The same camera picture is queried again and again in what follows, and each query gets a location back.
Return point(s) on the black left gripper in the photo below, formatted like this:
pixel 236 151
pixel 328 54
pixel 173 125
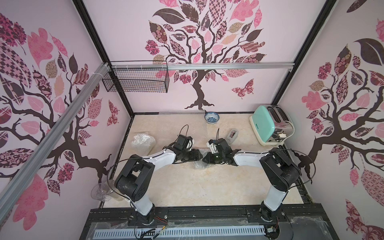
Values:
pixel 196 156

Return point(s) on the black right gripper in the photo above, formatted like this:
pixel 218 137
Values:
pixel 214 157

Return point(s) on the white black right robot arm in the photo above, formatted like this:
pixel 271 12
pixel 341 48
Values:
pixel 281 171

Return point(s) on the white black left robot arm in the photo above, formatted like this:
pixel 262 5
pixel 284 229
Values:
pixel 134 179

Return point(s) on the grey tape dispenser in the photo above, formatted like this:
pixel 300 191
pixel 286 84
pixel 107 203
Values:
pixel 232 136

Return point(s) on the blue white patterned bowl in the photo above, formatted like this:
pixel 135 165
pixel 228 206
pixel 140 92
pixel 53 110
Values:
pixel 211 117

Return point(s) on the mint green toaster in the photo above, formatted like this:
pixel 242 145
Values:
pixel 271 125

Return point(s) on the clear plastic cup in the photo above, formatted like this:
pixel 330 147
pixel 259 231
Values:
pixel 102 192

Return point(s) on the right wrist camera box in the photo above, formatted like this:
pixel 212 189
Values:
pixel 212 146

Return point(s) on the white slotted cable duct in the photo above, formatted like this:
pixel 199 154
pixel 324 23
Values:
pixel 178 232

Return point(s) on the black wire wall basket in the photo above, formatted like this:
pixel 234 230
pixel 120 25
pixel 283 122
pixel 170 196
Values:
pixel 137 77

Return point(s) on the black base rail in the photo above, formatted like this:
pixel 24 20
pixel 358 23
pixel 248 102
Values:
pixel 289 222

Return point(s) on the aluminium frame bar back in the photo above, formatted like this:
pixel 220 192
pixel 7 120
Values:
pixel 232 66

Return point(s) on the aluminium frame bar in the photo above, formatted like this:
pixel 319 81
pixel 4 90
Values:
pixel 232 66
pixel 25 174

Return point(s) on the aluminium frame bar left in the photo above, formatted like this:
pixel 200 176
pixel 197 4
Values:
pixel 25 174

